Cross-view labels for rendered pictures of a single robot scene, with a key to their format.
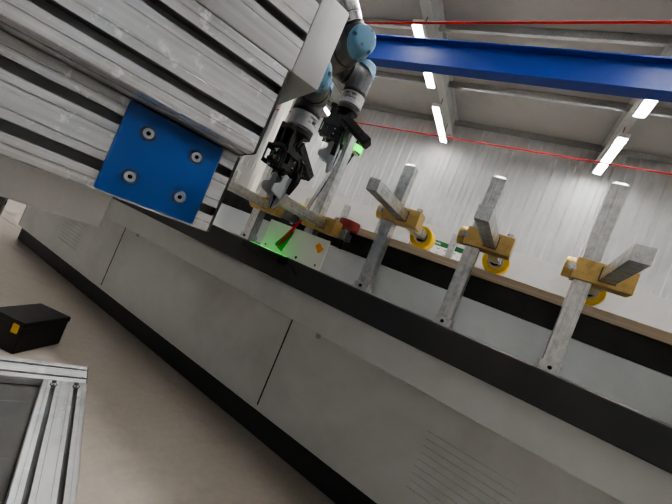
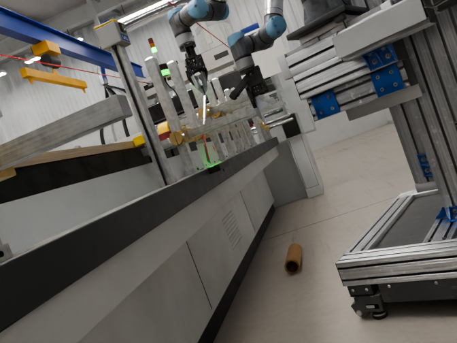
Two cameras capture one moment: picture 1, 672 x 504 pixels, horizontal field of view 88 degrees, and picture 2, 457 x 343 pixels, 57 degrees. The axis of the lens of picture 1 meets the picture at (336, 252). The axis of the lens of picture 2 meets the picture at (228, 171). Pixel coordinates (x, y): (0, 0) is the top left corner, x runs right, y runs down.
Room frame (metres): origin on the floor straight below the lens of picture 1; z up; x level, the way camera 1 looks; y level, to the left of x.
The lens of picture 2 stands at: (1.60, 1.87, 0.74)
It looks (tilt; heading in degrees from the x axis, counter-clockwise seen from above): 3 degrees down; 254
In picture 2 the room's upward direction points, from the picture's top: 20 degrees counter-clockwise
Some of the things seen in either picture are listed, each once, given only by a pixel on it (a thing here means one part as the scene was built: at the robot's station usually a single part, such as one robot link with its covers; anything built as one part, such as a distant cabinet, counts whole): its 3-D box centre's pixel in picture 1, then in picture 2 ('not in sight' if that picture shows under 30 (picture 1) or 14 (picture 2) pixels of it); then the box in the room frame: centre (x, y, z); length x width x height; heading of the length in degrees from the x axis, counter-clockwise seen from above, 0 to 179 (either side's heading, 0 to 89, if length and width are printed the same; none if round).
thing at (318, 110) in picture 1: (313, 95); (239, 46); (0.90, 0.21, 1.12); 0.09 x 0.08 x 0.11; 6
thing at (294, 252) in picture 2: not in sight; (293, 257); (0.79, -0.37, 0.04); 0.30 x 0.08 x 0.08; 60
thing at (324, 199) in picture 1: (325, 197); (190, 114); (1.17, 0.10, 0.93); 0.03 x 0.03 x 0.48; 60
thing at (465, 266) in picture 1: (467, 260); (221, 123); (0.93, -0.33, 0.88); 0.03 x 0.03 x 0.48; 60
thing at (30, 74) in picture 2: not in sight; (57, 79); (1.70, -4.95, 2.65); 1.70 x 0.09 x 0.32; 65
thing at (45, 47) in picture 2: not in sight; (50, 60); (1.70, -4.95, 2.95); 0.34 x 0.26 x 0.49; 65
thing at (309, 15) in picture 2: not in sight; (322, 7); (0.71, 0.56, 1.09); 0.15 x 0.15 x 0.10
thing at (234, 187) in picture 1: (262, 202); (194, 133); (1.24, 0.31, 0.84); 0.43 x 0.03 x 0.04; 150
